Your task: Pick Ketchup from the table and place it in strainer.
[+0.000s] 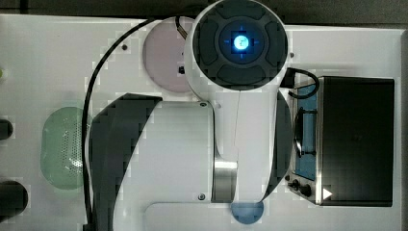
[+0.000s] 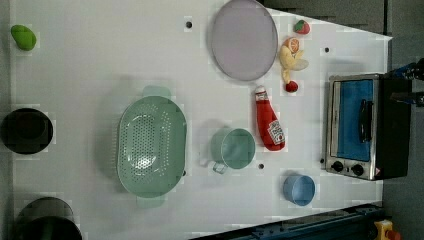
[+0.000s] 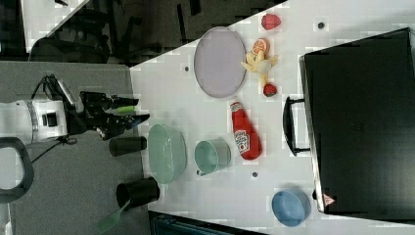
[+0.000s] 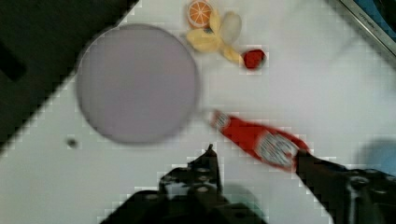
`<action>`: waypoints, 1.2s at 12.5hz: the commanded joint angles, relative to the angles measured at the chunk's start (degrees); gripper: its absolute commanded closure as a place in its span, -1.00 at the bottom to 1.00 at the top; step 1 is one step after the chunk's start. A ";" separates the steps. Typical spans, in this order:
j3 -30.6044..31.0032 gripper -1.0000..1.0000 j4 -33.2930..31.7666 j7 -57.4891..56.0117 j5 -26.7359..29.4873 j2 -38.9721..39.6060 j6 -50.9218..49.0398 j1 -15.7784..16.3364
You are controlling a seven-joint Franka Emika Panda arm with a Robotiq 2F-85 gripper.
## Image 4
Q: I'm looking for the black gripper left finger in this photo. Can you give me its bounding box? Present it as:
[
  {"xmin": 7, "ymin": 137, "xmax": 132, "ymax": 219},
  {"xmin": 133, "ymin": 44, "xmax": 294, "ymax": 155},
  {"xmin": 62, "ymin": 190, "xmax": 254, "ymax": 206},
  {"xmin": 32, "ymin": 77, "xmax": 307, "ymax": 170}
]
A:
[{"xmin": 159, "ymin": 144, "xmax": 222, "ymax": 200}]

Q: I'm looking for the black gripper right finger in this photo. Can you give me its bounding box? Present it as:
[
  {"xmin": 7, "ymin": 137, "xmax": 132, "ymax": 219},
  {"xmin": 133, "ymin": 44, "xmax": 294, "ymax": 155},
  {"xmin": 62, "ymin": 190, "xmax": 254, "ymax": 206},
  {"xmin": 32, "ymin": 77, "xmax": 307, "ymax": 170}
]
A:
[{"xmin": 294, "ymin": 150, "xmax": 396, "ymax": 224}]

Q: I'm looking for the red felt ketchup bottle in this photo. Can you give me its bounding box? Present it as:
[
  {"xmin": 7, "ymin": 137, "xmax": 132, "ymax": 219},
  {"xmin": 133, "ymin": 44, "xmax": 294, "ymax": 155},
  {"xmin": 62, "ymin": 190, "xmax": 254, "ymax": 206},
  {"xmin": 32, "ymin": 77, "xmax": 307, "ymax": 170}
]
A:
[{"xmin": 209, "ymin": 110, "xmax": 309, "ymax": 172}]

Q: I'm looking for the grey round plate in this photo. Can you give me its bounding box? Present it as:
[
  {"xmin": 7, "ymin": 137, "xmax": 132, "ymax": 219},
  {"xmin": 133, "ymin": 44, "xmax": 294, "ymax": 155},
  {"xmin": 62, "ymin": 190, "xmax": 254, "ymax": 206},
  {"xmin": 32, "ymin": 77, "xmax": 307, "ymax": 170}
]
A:
[{"xmin": 76, "ymin": 23, "xmax": 200, "ymax": 144}]

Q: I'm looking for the red strawberry toy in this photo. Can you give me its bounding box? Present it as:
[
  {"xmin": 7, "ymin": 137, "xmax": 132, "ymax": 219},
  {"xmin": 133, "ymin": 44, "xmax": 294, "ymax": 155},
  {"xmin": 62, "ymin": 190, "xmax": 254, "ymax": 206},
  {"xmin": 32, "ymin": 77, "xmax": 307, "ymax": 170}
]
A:
[{"xmin": 243, "ymin": 49, "xmax": 266, "ymax": 70}]

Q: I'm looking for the yellow peeled banana toy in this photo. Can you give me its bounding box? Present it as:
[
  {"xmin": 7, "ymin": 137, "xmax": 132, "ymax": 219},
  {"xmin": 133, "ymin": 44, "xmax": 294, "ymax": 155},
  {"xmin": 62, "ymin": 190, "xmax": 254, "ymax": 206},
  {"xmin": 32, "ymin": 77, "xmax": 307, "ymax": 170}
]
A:
[{"xmin": 186, "ymin": 9, "xmax": 244, "ymax": 65}]

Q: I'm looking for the orange slice toy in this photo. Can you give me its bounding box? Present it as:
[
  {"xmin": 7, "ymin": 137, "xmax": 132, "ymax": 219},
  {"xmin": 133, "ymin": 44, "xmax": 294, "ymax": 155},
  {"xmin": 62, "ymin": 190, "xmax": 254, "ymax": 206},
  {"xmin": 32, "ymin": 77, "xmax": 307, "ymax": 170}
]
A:
[{"xmin": 187, "ymin": 0, "xmax": 212, "ymax": 29}]

